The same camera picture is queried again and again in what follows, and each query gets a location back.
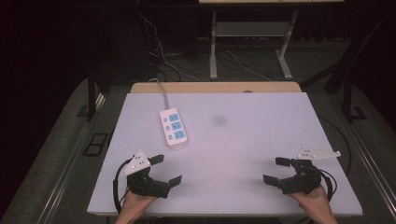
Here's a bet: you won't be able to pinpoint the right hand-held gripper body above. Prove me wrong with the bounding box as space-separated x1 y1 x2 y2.
277 147 342 196

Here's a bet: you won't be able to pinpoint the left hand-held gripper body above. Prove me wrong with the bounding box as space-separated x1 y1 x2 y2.
120 149 171 200

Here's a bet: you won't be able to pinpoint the person's left hand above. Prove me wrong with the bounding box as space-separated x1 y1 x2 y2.
119 187 159 217

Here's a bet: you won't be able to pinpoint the person's right hand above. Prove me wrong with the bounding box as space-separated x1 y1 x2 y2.
287 184 333 217

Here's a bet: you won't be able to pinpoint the white power strip blue sockets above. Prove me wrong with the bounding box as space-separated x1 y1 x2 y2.
159 107 189 150

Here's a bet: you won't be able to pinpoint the black metal stand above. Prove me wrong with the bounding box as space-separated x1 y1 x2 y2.
77 59 107 122
341 69 368 123

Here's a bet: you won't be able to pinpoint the wooden table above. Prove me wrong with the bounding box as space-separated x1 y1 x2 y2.
130 81 303 94

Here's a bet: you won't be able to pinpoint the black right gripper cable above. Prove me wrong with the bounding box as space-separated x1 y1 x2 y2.
317 168 338 203

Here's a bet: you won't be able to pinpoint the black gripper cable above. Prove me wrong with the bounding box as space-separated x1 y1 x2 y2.
317 168 338 203
112 158 133 215

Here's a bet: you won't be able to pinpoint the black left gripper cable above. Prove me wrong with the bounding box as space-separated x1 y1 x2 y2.
112 158 133 215

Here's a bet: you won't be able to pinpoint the black floor cable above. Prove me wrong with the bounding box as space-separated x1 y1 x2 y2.
317 115 353 175

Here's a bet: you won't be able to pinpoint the black floor frame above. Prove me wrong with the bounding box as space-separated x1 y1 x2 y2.
82 133 109 157

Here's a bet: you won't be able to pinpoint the grey power strip cable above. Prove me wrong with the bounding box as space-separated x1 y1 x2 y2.
148 77 171 110

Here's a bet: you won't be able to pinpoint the aluminium floor rail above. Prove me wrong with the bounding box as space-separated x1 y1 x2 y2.
36 92 106 224
329 92 396 220

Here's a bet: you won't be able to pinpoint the white floor cable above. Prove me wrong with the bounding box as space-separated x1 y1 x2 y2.
223 49 273 83
137 11 201 82

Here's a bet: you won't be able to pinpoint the grey metal table frame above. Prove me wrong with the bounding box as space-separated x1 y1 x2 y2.
209 10 299 81

